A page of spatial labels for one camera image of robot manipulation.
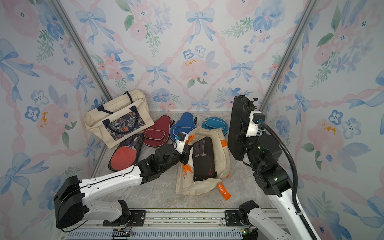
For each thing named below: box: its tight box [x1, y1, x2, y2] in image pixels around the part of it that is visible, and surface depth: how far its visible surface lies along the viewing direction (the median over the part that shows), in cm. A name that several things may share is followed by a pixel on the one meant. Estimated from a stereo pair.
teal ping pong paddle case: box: [202, 117, 229, 136], surface depth 112 cm
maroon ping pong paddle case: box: [142, 115, 172, 147], surface depth 105 cm
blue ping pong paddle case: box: [169, 112, 196, 140], surface depth 115 cm
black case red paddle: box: [227, 95, 258, 161], surface depth 60 cm
